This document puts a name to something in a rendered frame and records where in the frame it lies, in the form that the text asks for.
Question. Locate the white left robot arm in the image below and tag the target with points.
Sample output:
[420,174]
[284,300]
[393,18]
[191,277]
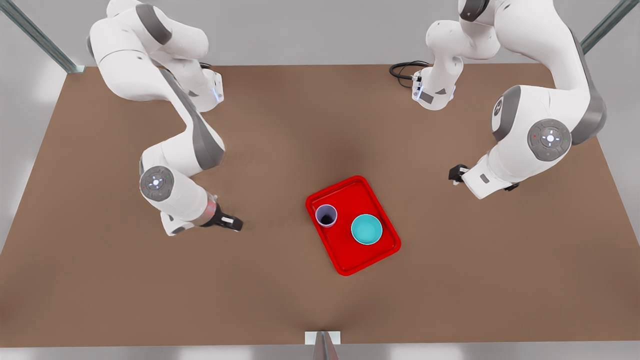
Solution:
[545,105]

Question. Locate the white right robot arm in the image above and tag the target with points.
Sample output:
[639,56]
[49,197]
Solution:
[165,145]

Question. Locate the lavender cup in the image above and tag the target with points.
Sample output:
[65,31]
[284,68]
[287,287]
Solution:
[326,216]

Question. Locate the teal bowl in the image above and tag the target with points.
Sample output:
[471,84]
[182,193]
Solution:
[366,229]

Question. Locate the red rectangular tray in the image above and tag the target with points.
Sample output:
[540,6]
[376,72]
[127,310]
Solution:
[353,225]

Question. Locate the silver frame post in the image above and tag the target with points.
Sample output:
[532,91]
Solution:
[323,346]
[40,36]
[607,25]

